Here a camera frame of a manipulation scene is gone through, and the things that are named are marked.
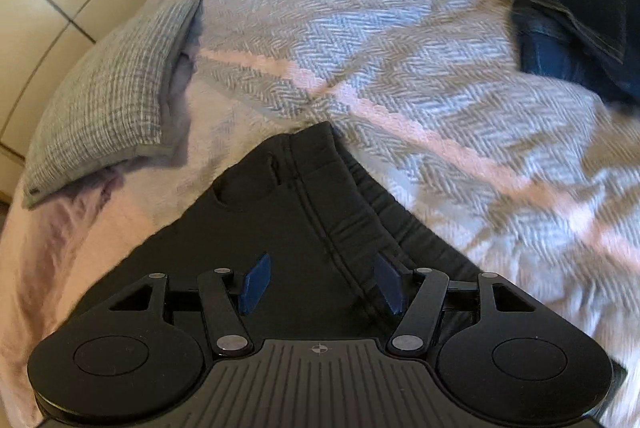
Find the grey checked pillow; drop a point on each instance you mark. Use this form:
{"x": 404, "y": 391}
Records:
{"x": 113, "y": 105}

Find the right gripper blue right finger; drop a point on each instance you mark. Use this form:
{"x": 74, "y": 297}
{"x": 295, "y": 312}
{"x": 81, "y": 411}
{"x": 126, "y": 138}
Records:
{"x": 389, "y": 281}

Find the grey herringbone blanket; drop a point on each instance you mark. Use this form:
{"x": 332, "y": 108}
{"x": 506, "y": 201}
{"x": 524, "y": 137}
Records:
{"x": 528, "y": 175}

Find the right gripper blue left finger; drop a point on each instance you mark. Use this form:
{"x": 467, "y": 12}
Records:
{"x": 254, "y": 284}

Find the black trousers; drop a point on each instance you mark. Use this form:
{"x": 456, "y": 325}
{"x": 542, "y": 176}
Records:
{"x": 303, "y": 200}

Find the pink bedspread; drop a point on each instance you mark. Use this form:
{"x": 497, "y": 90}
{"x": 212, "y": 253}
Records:
{"x": 52, "y": 254}

